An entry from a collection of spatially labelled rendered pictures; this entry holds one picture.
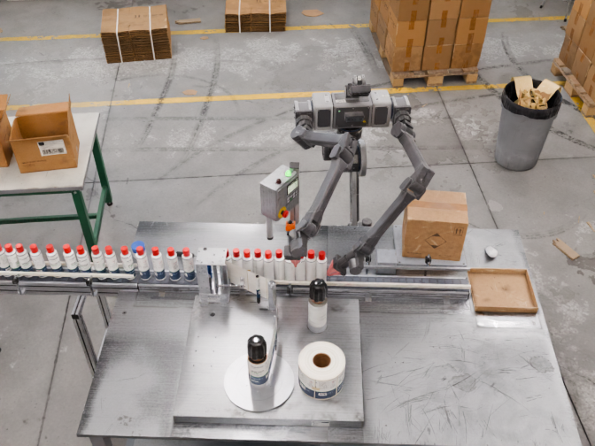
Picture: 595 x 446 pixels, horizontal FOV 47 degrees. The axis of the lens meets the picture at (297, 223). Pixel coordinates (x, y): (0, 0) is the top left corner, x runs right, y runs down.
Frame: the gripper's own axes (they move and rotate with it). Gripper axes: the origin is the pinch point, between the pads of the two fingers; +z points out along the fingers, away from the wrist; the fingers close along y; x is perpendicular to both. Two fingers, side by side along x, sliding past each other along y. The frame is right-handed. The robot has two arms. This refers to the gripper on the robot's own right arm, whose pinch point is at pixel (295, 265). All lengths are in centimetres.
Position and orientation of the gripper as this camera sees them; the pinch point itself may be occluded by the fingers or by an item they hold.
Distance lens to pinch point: 308.7
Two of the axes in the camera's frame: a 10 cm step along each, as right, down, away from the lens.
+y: 10.0, 0.1, 0.0
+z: 0.0, 7.4, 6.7
